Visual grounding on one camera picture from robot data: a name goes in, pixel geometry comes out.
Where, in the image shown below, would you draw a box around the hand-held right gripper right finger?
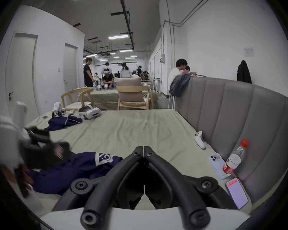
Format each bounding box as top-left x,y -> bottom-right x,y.
144,146 -> 238,229

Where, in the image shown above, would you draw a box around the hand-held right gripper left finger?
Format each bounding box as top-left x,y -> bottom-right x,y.
52,146 -> 144,229

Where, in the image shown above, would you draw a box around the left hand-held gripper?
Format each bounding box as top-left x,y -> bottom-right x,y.
0,102 -> 71,199

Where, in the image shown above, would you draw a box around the dark blue shirt white print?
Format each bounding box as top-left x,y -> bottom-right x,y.
26,152 -> 123,196

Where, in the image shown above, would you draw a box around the pale blue phone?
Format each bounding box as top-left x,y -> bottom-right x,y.
208,153 -> 233,180

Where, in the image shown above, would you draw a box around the dark blue garment white trim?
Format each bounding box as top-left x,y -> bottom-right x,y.
45,115 -> 83,132

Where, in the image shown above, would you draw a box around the phone with lit screen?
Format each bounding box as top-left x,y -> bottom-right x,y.
225,177 -> 249,210

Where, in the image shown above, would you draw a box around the white hand controller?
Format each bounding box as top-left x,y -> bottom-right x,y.
194,130 -> 206,150

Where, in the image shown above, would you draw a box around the water bottle red cap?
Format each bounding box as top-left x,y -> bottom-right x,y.
222,139 -> 250,176

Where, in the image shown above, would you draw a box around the spare hand-held gripper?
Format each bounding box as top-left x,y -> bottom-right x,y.
51,102 -> 67,117

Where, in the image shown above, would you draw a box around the curved wooden chair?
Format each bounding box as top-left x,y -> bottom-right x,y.
61,87 -> 97,112

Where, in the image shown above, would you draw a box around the white headset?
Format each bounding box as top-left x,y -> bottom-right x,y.
78,105 -> 102,120

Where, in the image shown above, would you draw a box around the bed with pale green sheet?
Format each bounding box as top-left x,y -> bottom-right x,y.
26,108 -> 255,215

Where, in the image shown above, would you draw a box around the white door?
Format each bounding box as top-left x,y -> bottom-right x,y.
5,32 -> 40,119
63,43 -> 79,93

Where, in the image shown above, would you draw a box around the grey padded headboard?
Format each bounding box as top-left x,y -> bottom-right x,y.
174,76 -> 288,207

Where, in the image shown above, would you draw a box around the wooden armchair beige cushions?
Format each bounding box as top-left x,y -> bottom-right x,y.
115,77 -> 152,111

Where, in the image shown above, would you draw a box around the dark blue-grey garment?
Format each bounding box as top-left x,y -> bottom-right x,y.
169,74 -> 194,97

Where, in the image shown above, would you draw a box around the group of people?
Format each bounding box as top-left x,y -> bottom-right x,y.
134,65 -> 150,81

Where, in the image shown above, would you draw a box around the black jacket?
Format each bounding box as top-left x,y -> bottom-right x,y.
237,60 -> 252,84

